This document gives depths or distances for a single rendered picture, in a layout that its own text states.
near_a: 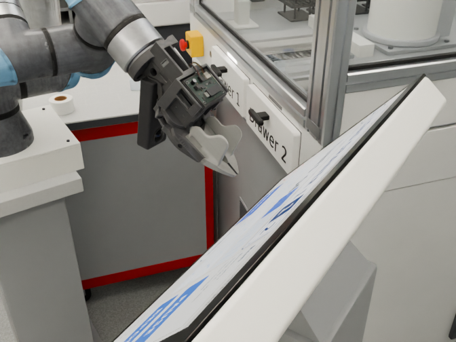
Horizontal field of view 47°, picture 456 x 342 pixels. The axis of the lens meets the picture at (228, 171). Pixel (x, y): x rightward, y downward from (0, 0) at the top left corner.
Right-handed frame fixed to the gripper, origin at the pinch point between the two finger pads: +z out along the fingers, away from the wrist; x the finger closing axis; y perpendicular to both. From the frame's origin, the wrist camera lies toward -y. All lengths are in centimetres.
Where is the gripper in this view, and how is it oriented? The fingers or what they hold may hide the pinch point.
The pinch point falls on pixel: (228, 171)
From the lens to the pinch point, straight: 77.0
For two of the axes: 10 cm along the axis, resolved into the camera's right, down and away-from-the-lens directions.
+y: 5.4, -4.7, -7.0
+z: 6.4, 7.7, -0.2
